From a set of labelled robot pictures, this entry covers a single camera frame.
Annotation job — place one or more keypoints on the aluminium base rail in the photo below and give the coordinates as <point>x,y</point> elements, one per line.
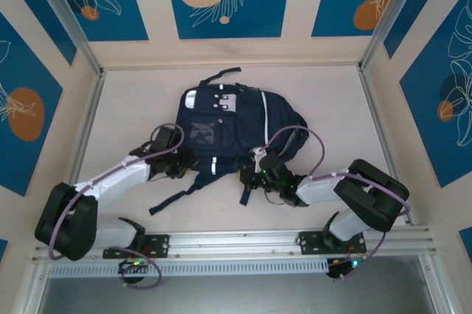
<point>236,244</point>

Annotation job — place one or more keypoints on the left aluminium frame post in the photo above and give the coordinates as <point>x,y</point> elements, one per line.
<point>62,8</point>

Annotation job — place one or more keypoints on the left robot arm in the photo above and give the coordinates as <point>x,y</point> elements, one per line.
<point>118,175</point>

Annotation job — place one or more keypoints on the right aluminium frame post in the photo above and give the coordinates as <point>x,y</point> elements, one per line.
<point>391,12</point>

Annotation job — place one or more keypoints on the aluminium side rail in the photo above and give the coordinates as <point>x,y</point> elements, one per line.
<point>88,122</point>
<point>372,107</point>

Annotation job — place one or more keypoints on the left black mount plate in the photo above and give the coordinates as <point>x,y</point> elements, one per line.
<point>162,245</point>

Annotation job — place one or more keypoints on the navy blue backpack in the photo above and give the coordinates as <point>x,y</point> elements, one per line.
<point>250,122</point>

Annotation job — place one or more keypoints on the right aluminium side rail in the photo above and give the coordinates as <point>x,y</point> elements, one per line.
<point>372,107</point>

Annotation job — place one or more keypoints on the blue panel orange oval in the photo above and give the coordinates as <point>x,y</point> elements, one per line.
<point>22,166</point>

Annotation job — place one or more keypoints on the right black mount plate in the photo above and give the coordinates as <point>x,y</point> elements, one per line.
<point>309,242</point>

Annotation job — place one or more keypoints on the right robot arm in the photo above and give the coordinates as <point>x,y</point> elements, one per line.
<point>321,188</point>

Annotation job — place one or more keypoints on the blue panel large beige circle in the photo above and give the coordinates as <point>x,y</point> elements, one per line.
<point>258,15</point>

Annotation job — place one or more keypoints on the aluminium frame post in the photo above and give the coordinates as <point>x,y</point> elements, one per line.
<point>391,12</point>
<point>62,8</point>

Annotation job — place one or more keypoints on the left aluminium side rail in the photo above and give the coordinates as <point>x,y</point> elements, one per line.
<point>88,122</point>

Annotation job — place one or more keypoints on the black mount plate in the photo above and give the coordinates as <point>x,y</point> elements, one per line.
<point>162,245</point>
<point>309,242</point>

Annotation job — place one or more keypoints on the blue panel small orange dot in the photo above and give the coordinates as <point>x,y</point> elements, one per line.
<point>110,23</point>

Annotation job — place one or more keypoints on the small circuit board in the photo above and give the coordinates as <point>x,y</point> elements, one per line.
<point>134,264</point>
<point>354,264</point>

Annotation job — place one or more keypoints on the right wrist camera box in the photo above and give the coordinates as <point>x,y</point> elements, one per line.
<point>258,152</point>

